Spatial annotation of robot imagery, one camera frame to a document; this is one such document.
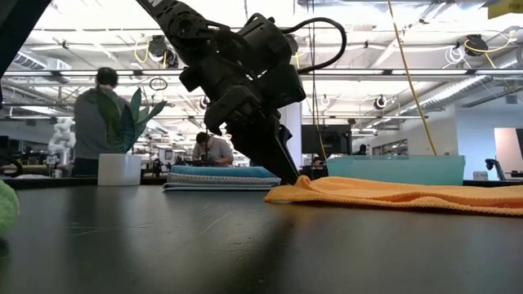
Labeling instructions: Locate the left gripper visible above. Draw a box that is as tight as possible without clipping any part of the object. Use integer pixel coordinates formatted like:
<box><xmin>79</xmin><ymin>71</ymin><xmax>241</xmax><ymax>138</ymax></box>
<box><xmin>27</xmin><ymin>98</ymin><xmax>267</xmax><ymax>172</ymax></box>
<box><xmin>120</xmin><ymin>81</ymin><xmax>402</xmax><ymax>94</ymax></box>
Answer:
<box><xmin>179</xmin><ymin>56</ymin><xmax>302</xmax><ymax>185</ymax></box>

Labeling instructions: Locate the bright blue microfiber towel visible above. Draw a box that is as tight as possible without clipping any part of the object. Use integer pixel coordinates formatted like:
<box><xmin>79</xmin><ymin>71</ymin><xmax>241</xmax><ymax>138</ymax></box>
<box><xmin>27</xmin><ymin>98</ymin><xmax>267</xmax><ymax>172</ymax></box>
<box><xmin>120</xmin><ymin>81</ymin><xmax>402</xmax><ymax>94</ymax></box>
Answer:
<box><xmin>170</xmin><ymin>164</ymin><xmax>279</xmax><ymax>179</ymax></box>

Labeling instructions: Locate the white microfiber towel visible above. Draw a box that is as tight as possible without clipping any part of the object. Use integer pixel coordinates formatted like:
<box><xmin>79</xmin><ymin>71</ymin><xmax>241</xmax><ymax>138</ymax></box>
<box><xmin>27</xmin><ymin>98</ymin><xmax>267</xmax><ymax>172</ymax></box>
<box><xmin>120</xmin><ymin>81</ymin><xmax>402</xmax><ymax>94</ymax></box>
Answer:
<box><xmin>166</xmin><ymin>172</ymin><xmax>282</xmax><ymax>185</ymax></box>

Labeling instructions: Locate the light blue microfiber towel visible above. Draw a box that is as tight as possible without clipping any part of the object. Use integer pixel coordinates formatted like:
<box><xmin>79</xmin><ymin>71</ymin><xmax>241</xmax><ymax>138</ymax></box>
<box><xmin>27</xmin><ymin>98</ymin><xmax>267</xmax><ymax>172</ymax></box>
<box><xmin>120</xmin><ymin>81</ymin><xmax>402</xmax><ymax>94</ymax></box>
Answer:
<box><xmin>162</xmin><ymin>182</ymin><xmax>279</xmax><ymax>193</ymax></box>

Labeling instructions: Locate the orange yellow microfiber towel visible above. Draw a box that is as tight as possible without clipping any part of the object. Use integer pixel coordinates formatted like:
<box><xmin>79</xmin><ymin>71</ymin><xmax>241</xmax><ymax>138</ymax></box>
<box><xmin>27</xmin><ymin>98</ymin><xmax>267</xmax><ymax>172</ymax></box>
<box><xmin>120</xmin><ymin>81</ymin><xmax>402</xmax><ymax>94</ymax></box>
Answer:
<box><xmin>263</xmin><ymin>175</ymin><xmax>523</xmax><ymax>217</ymax></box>

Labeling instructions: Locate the green microfiber towel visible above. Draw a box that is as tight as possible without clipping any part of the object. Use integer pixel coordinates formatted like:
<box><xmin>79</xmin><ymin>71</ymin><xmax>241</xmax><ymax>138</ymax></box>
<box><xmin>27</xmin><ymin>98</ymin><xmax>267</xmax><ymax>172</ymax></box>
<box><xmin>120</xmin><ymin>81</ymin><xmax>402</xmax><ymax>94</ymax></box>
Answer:
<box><xmin>0</xmin><ymin>179</ymin><xmax>20</xmax><ymax>238</ymax></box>

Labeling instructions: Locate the black monitor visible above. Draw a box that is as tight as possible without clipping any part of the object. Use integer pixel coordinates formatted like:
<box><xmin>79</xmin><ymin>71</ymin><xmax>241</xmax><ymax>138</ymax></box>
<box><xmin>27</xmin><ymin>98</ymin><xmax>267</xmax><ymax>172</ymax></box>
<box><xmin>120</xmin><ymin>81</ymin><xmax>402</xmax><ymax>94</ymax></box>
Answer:
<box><xmin>301</xmin><ymin>124</ymin><xmax>353</xmax><ymax>155</ymax></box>

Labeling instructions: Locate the teal plastic bin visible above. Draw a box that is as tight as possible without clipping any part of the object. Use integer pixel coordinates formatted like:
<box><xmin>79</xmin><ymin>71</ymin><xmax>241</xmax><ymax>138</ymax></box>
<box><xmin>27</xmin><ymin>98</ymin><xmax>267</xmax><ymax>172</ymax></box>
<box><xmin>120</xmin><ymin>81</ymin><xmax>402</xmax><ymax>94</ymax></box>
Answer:
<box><xmin>325</xmin><ymin>154</ymin><xmax>466</xmax><ymax>187</ymax></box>

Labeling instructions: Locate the artificial plant in white pot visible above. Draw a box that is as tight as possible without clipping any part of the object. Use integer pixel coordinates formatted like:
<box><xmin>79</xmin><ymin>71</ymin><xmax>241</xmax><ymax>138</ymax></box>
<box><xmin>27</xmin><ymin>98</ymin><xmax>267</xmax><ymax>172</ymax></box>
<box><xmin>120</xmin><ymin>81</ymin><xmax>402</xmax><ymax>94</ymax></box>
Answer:
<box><xmin>96</xmin><ymin>86</ymin><xmax>168</xmax><ymax>187</ymax></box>

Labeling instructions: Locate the yellow tag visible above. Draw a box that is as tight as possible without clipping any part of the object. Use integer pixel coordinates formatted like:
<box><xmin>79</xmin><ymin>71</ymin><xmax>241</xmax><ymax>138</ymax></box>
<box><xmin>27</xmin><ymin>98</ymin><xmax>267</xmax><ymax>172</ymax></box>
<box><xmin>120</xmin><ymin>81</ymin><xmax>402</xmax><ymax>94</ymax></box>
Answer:
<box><xmin>487</xmin><ymin>0</ymin><xmax>523</xmax><ymax>20</ymax></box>

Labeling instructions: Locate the black hanging cable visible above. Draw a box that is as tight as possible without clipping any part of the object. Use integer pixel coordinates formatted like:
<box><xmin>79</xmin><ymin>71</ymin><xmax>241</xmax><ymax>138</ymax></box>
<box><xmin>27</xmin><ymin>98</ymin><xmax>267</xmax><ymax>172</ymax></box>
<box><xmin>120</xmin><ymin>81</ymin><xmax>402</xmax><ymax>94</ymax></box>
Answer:
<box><xmin>310</xmin><ymin>0</ymin><xmax>319</xmax><ymax>123</ymax></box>

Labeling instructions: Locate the orange hanging power cable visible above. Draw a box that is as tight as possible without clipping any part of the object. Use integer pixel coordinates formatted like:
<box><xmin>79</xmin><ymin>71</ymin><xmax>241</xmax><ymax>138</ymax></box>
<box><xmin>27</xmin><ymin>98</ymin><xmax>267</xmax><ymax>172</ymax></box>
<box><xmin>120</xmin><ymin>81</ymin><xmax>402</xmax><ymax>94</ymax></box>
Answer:
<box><xmin>387</xmin><ymin>0</ymin><xmax>437</xmax><ymax>156</ymax></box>

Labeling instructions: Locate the white coiled cable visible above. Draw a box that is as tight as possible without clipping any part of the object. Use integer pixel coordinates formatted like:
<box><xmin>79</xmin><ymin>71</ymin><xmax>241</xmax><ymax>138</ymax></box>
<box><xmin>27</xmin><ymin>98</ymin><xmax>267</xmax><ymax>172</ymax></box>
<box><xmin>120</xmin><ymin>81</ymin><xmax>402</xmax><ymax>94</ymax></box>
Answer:
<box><xmin>444</xmin><ymin>43</ymin><xmax>467</xmax><ymax>69</ymax></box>

